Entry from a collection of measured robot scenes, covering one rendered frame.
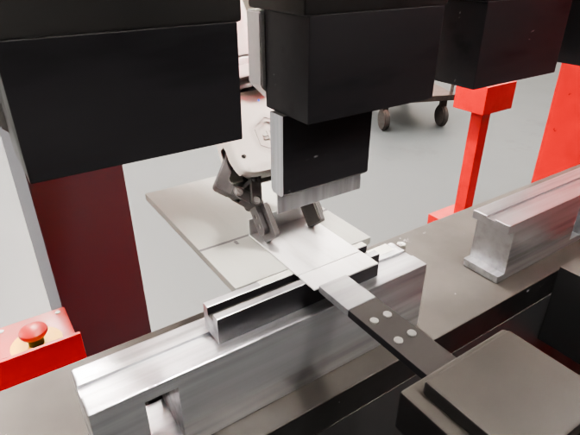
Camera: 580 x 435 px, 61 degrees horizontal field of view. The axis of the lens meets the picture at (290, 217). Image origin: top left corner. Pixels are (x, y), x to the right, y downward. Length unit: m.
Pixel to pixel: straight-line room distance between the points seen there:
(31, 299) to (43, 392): 1.76
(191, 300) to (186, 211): 1.51
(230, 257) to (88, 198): 0.58
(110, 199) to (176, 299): 1.12
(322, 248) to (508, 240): 0.30
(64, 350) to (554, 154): 1.09
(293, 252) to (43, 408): 0.31
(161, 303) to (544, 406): 1.89
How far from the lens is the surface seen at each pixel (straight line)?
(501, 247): 0.76
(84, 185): 1.07
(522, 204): 0.80
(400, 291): 0.59
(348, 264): 0.53
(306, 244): 0.56
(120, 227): 1.13
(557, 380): 0.40
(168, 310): 2.11
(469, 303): 0.72
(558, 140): 1.30
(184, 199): 0.68
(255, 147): 0.55
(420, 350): 0.44
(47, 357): 0.75
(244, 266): 0.53
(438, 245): 0.84
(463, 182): 2.50
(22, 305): 2.36
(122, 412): 0.46
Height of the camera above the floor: 1.30
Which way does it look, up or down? 28 degrees down
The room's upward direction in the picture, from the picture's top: straight up
